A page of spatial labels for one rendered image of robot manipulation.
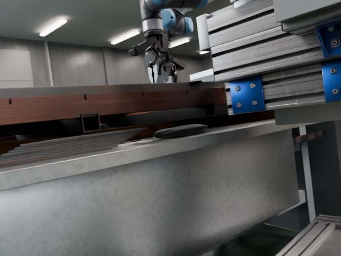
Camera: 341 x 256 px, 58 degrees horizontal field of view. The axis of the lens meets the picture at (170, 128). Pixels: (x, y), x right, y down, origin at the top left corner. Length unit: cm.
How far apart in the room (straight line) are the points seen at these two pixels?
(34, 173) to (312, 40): 59
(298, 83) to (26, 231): 69
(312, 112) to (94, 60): 977
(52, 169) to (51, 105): 25
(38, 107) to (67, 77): 899
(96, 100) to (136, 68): 1057
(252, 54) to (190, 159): 39
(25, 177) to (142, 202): 39
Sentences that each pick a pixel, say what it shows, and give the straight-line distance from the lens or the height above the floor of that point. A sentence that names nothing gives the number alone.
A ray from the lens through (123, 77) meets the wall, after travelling 1095.
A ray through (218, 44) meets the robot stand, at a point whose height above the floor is 91.
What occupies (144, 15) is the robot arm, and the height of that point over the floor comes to 112.
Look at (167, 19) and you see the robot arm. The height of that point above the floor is 115.
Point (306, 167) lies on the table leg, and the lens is 172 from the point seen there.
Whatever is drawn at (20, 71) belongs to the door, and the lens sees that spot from 919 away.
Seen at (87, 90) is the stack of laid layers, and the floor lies 84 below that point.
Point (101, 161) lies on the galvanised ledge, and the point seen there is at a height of 67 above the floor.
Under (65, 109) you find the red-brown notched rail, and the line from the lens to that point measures 82.
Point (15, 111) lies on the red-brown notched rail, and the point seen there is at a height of 79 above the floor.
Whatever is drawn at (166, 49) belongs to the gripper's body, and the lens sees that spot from 118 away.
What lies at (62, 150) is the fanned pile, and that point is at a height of 70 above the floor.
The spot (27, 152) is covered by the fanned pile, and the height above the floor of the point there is 70.
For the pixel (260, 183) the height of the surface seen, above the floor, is 45.
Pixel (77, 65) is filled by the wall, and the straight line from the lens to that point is 1004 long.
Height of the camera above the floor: 73
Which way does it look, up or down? 2 degrees down
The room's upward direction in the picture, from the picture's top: 7 degrees counter-clockwise
